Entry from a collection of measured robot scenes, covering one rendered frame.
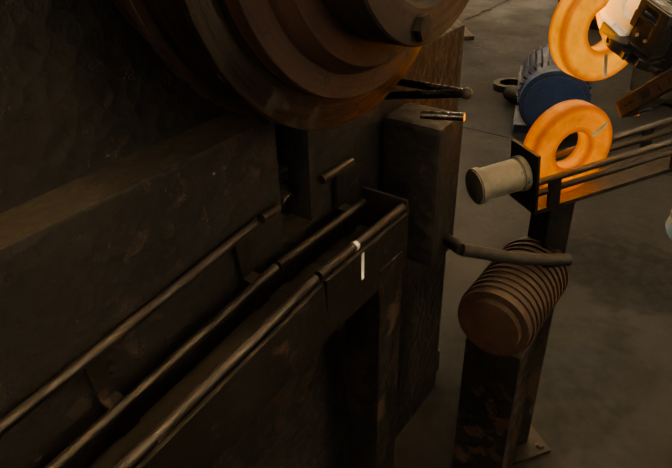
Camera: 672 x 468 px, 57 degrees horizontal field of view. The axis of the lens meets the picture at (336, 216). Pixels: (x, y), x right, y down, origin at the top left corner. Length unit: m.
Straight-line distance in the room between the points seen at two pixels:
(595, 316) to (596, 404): 0.33
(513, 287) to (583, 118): 0.29
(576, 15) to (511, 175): 0.25
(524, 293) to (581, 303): 0.90
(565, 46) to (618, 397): 0.96
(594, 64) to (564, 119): 0.10
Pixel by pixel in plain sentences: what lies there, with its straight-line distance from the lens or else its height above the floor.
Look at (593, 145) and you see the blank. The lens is 1.11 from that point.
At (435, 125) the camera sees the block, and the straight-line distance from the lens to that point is 0.90.
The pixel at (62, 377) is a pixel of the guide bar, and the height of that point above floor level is 0.73.
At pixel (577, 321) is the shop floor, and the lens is 1.86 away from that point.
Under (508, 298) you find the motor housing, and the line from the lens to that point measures 1.02.
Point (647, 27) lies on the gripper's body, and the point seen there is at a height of 0.93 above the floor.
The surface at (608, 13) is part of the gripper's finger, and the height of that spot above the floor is 0.93.
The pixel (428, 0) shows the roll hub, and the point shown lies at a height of 1.01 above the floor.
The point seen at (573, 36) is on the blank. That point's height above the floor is 0.90.
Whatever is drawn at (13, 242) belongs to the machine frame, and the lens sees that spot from 0.57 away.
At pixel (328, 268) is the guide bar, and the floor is 0.71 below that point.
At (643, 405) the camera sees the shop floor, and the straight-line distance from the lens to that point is 1.68.
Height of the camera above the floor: 1.14
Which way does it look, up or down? 31 degrees down
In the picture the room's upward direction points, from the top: 1 degrees counter-clockwise
